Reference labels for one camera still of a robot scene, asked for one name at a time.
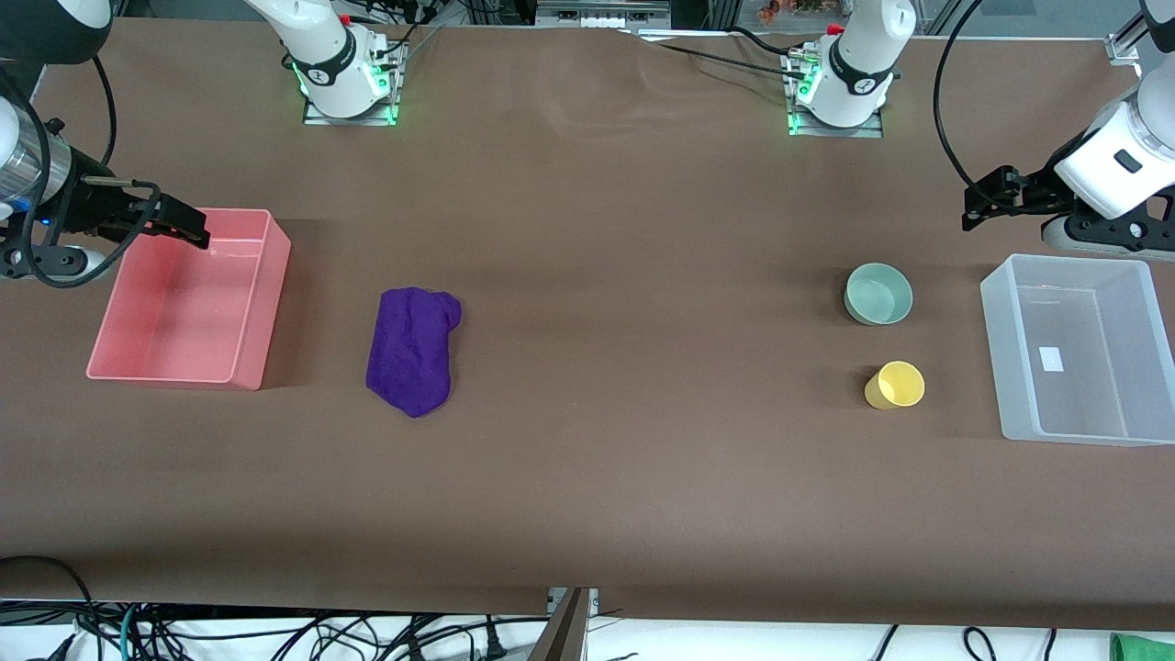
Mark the white socket strip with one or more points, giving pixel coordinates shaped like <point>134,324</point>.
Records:
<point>601,13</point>

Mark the purple cloth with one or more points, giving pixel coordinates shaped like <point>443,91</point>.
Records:
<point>413,349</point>

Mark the aluminium frame post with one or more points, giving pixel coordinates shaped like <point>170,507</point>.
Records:
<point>1127,41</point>

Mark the dark table support beam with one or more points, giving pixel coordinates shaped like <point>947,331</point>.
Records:
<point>562,633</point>

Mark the mint green bowl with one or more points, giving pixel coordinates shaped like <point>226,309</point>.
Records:
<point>879,296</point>

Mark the clear plastic bin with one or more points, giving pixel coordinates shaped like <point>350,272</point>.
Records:
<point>1083,321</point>

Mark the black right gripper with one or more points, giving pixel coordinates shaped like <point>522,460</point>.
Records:
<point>84,204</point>

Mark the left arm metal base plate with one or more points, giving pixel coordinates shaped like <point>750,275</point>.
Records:
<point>872,130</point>

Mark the pink plastic bin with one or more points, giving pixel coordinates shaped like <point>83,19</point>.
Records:
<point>184,312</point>

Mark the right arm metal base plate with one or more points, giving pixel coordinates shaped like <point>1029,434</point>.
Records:
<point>390,101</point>

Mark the yellow plastic cup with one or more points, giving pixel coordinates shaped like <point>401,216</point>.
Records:
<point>898,386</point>

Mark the green cloth item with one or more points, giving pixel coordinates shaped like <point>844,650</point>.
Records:
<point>1143,647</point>

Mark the white label sticker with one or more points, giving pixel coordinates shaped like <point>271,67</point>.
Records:
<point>1052,359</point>

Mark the silver table bracket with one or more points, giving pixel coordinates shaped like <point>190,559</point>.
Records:
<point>593,601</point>

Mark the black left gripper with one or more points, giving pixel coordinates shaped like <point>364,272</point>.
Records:
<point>1030,189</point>

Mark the orange decorative object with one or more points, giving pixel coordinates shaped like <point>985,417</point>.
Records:
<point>789,9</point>

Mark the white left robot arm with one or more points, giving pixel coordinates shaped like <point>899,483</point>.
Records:
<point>863,55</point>

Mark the brown table cover sheet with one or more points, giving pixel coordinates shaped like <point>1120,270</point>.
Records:
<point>643,275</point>

